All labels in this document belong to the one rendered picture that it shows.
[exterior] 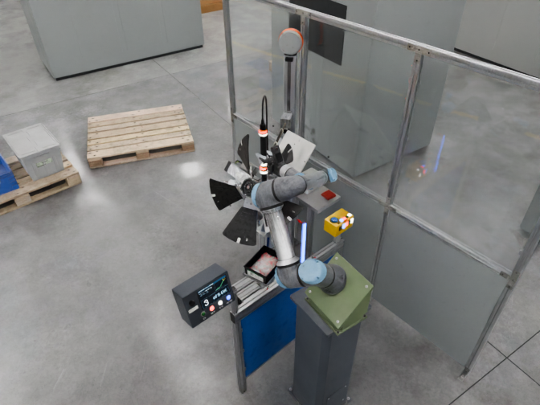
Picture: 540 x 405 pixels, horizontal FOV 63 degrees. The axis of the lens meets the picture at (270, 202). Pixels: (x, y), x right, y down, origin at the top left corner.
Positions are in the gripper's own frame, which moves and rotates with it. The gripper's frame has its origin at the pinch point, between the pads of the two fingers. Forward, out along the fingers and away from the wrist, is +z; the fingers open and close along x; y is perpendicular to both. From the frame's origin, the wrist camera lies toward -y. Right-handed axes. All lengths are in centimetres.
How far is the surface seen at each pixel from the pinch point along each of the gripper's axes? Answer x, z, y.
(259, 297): -37, -41, 62
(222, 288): -63, -45, 30
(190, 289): -77, -40, 23
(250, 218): -10.5, -1.0, 44.7
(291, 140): 40.2, 16.4, 16.2
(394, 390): 23, -107, 148
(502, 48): 592, 116, 122
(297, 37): 59, 32, -43
